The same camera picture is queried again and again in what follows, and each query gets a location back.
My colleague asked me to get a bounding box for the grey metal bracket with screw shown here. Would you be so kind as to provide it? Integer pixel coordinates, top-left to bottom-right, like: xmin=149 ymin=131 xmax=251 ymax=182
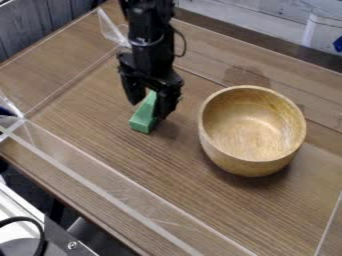
xmin=43 ymin=218 xmax=99 ymax=256

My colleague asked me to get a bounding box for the white container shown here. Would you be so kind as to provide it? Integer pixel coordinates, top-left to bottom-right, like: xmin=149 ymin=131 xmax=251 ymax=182
xmin=302 ymin=8 xmax=342 ymax=56

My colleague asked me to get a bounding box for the clear acrylic corner bracket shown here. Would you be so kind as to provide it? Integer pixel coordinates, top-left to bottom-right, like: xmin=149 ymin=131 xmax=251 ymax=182
xmin=96 ymin=8 xmax=131 ymax=48

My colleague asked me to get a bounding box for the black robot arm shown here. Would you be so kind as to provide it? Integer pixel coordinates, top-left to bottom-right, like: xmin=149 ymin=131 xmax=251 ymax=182
xmin=117 ymin=0 xmax=187 ymax=119

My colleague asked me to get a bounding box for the brown wooden bowl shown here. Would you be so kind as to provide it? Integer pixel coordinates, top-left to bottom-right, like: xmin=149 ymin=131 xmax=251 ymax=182
xmin=198 ymin=85 xmax=308 ymax=177

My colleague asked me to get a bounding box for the black cable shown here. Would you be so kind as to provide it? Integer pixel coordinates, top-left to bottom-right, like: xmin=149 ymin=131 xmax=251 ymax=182
xmin=0 ymin=215 xmax=48 ymax=256

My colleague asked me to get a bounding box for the green rectangular block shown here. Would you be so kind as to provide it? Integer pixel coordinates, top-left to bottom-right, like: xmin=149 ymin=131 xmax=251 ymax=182
xmin=130 ymin=91 xmax=157 ymax=134

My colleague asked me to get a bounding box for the clear acrylic front barrier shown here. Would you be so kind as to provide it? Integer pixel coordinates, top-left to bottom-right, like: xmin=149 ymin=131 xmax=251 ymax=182
xmin=0 ymin=95 xmax=257 ymax=256

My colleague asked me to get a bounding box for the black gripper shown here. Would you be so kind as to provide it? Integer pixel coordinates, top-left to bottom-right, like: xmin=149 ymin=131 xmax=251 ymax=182
xmin=117 ymin=42 xmax=183 ymax=120

